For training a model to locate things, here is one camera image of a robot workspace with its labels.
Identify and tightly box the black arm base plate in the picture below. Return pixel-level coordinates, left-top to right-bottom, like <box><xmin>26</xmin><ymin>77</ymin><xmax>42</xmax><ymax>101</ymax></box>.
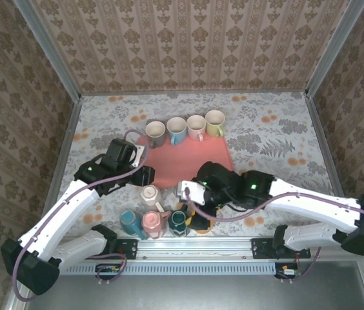
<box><xmin>250</xmin><ymin>238</ymin><xmax>279</xmax><ymax>259</ymax></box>
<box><xmin>116</xmin><ymin>238</ymin><xmax>139</xmax><ymax>259</ymax></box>

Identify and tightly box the grey metal panel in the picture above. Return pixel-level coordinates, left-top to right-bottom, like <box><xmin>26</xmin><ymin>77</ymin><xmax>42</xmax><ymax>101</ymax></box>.
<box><xmin>6</xmin><ymin>261</ymin><xmax>364</xmax><ymax>310</ymax></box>

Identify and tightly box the grey mug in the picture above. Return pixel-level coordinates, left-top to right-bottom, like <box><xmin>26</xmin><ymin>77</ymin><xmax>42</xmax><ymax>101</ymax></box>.
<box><xmin>145</xmin><ymin>120</ymin><xmax>167</xmax><ymax>149</ymax></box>

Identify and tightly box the cream faceted mug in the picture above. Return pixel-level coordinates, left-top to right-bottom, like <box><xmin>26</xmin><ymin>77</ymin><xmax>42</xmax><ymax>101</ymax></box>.
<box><xmin>139</xmin><ymin>185</ymin><xmax>165</xmax><ymax>212</ymax></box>

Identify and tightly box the thin purple base cable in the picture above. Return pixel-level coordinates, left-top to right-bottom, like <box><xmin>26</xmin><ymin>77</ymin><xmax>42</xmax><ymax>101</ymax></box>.
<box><xmin>95</xmin><ymin>253</ymin><xmax>128</xmax><ymax>285</ymax></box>
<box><xmin>290</xmin><ymin>247</ymin><xmax>321</xmax><ymax>284</ymax></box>

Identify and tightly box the light green mug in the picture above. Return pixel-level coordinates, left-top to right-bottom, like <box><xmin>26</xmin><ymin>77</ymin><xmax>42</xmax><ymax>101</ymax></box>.
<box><xmin>205</xmin><ymin>109</ymin><xmax>226</xmax><ymax>138</ymax></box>

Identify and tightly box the pink plastic tray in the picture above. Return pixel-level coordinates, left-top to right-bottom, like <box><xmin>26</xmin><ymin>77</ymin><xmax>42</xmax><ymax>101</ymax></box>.
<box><xmin>138</xmin><ymin>134</ymin><xmax>235</xmax><ymax>190</ymax></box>

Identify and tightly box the black connector box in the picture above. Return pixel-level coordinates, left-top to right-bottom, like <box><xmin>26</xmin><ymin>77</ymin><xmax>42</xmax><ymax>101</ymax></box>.
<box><xmin>274</xmin><ymin>263</ymin><xmax>301</xmax><ymax>279</ymax></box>
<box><xmin>96</xmin><ymin>263</ymin><xmax>121</xmax><ymax>280</ymax></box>

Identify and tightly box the smooth pink mug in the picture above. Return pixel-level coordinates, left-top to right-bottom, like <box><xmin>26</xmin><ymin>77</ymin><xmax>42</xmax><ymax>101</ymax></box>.
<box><xmin>186</xmin><ymin>114</ymin><xmax>207</xmax><ymax>142</ymax></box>

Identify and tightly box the white slotted cable duct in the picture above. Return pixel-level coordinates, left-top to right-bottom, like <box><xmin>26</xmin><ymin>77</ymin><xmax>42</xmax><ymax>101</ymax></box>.
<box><xmin>61</xmin><ymin>258</ymin><xmax>281</xmax><ymax>276</ymax></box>

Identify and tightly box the light blue mug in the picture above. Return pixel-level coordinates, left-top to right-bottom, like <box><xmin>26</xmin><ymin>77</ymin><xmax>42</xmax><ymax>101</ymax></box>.
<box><xmin>166</xmin><ymin>116</ymin><xmax>188</xmax><ymax>146</ymax></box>

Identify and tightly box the dark green faceted mug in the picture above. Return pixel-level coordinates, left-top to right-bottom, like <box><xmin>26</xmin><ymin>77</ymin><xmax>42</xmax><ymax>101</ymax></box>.
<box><xmin>168</xmin><ymin>209</ymin><xmax>191</xmax><ymax>238</ymax></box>

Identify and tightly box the aluminium front rail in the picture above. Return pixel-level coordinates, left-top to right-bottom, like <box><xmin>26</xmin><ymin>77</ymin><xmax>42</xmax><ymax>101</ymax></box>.
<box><xmin>114</xmin><ymin>238</ymin><xmax>279</xmax><ymax>260</ymax></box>

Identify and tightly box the pink faceted mug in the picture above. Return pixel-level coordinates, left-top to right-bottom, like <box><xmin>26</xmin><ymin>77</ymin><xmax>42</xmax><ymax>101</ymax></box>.
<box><xmin>142</xmin><ymin>210</ymin><xmax>170</xmax><ymax>240</ymax></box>

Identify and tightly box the teal faceted mug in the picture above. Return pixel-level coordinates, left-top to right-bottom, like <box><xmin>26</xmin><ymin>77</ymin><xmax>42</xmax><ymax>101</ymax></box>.
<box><xmin>119</xmin><ymin>209</ymin><xmax>149</xmax><ymax>240</ymax></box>

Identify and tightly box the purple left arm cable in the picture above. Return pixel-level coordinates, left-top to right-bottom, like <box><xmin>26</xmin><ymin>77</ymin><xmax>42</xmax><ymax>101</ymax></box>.
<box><xmin>11</xmin><ymin>129</ymin><xmax>151</xmax><ymax>303</ymax></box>

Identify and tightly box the aluminium frame post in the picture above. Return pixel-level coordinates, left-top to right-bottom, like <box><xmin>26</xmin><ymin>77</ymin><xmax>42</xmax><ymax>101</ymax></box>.
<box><xmin>304</xmin><ymin>0</ymin><xmax>364</xmax><ymax>98</ymax></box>
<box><xmin>12</xmin><ymin>0</ymin><xmax>82</xmax><ymax>101</ymax></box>

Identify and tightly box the aluminium back rail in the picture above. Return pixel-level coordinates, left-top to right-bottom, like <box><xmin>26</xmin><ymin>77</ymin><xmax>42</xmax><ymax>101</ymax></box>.
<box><xmin>80</xmin><ymin>89</ymin><xmax>308</xmax><ymax>97</ymax></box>

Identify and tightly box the aluminium side rail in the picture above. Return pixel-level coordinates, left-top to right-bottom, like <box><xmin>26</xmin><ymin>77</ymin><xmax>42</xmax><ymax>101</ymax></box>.
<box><xmin>303</xmin><ymin>93</ymin><xmax>346</xmax><ymax>198</ymax></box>
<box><xmin>43</xmin><ymin>96</ymin><xmax>83</xmax><ymax>211</ymax></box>

